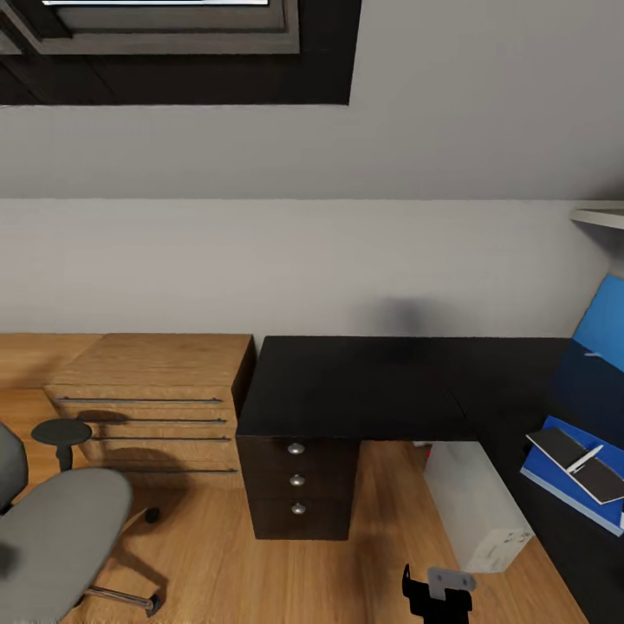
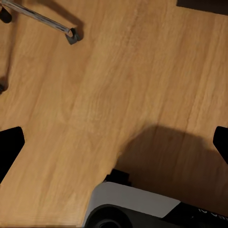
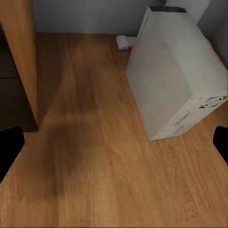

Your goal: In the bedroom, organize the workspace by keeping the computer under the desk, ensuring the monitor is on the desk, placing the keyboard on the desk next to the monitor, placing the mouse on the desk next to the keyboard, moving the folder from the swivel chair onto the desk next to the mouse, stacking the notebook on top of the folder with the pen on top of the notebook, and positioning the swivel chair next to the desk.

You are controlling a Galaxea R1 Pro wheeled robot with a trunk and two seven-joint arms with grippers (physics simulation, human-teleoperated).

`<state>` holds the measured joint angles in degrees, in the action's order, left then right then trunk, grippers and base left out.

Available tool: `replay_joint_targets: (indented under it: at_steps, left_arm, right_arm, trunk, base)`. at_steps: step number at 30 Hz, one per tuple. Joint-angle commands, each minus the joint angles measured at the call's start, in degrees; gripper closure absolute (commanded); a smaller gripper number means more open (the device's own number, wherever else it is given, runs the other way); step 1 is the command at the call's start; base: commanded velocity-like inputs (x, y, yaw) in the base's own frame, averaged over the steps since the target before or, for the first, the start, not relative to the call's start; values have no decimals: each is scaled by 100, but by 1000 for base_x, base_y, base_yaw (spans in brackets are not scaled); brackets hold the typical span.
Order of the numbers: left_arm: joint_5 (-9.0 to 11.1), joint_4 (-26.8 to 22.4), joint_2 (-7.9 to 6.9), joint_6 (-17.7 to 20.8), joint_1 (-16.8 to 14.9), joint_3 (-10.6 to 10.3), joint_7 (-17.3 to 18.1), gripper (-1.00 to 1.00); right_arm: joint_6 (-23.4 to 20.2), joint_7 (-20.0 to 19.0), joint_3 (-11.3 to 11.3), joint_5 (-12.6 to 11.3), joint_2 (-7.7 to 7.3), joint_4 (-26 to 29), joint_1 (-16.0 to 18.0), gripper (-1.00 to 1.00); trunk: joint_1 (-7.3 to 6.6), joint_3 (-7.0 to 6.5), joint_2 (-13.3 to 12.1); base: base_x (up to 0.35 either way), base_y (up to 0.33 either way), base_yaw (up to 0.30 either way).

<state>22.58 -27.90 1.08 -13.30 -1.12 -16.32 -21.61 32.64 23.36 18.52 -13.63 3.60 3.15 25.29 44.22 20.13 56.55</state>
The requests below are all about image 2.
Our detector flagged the swivel chair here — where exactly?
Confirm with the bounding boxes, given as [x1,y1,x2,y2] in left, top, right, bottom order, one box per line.
[0,0,80,93]

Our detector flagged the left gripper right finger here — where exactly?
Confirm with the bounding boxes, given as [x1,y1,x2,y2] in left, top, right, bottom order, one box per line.
[213,126,228,165]

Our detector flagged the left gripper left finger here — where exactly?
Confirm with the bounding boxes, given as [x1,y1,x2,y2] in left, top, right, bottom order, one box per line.
[0,126,25,183]

